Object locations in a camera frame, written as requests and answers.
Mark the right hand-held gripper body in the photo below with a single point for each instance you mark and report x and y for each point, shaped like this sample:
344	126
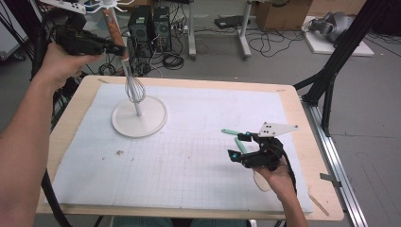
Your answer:
265	159

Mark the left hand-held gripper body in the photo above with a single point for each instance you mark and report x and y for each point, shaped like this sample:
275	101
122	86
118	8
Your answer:
75	41

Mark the white rack stand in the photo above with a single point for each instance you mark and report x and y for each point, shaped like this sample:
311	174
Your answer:
140	121

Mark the person's right hand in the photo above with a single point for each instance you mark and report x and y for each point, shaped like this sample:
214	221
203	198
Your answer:
279	184

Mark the person's left hand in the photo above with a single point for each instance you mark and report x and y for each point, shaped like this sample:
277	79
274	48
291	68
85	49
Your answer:
58	67

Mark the black computer tower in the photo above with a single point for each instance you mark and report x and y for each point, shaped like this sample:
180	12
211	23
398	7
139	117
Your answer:
162	30
140	31

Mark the light wooden table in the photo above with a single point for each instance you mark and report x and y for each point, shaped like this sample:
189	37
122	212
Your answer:
310	164

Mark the white foam mat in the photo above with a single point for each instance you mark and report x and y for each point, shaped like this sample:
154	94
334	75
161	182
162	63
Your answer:
189	176

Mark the white cabinet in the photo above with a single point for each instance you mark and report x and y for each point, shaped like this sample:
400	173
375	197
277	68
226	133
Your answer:
8	41

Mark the thin wooden stick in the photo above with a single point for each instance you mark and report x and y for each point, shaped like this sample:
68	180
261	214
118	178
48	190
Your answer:
319	205

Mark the flat black box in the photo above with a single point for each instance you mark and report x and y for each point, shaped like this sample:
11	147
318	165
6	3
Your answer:
230	21

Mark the white floor board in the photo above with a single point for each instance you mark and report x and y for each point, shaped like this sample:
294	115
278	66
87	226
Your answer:
321	45

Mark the brown cardboard box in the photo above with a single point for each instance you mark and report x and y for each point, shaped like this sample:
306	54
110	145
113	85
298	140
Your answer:
280	15

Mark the grey headset device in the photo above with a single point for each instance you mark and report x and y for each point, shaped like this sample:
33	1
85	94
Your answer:
337	25

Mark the beige cardboard box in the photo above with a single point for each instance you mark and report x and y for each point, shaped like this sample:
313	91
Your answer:
337	6

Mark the black metal frame stand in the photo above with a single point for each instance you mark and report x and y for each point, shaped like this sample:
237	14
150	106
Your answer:
22	12
343	47

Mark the grey metal clamp bracket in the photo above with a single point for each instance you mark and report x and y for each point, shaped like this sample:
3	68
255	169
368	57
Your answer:
329	179

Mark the aluminium rail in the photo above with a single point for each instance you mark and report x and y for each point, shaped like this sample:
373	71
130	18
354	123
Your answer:
337	164

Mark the white desk frame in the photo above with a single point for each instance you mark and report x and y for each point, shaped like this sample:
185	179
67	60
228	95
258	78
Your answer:
192	31

